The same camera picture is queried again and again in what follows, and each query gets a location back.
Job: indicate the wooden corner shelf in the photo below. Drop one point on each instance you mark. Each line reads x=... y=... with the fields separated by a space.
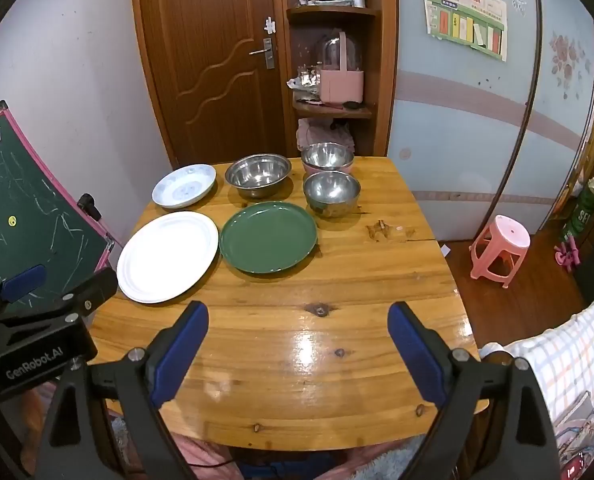
x=384 y=60

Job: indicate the pink-framed green chalkboard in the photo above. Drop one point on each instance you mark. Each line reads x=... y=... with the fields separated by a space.
x=27 y=200

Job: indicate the black chalkboard knob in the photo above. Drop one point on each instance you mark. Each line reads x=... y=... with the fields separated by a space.
x=89 y=205

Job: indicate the large steel bowl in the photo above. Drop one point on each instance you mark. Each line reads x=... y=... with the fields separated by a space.
x=257 y=172

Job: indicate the crumpled foil wrappers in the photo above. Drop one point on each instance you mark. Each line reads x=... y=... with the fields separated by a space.
x=304 y=82

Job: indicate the blue-patterned white dish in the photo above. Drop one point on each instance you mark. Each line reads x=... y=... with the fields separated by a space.
x=184 y=187

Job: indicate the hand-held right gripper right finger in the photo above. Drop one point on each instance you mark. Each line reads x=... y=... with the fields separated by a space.
x=417 y=355

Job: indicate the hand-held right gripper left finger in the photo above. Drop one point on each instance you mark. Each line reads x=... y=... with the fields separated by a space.
x=177 y=355

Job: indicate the wooden door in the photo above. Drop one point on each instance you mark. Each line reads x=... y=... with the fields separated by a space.
x=202 y=35

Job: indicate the green plate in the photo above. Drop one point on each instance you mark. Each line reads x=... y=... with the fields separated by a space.
x=267 y=237

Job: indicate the wall poster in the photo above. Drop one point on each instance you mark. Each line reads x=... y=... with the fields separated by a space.
x=467 y=15

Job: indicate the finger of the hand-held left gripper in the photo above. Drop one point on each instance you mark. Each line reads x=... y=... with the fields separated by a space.
x=24 y=280
x=94 y=285

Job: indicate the pale blue wardrobe door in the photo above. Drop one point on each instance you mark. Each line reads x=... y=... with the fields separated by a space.
x=457 y=135

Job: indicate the pink clothing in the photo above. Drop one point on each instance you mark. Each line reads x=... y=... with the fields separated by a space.
x=197 y=452

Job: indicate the green bag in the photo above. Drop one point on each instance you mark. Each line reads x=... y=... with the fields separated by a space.
x=582 y=215

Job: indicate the white door latch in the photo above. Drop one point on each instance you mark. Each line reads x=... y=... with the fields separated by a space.
x=270 y=25

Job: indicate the large white plate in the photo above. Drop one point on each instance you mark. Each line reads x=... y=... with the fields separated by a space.
x=167 y=257

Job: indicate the pink plastic stool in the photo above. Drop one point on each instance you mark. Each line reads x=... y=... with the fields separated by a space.
x=502 y=240

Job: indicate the pink basket with clear dome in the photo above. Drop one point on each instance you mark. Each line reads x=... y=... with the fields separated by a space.
x=342 y=85

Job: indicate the small steel bowl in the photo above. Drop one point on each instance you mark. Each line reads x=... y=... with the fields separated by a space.
x=332 y=192

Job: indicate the pink cloth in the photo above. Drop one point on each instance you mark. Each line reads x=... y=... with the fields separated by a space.
x=322 y=132

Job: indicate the pink-sided steel bowl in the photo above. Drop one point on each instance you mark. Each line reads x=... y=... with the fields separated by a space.
x=327 y=155

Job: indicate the checked blanket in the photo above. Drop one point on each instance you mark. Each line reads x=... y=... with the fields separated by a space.
x=577 y=350

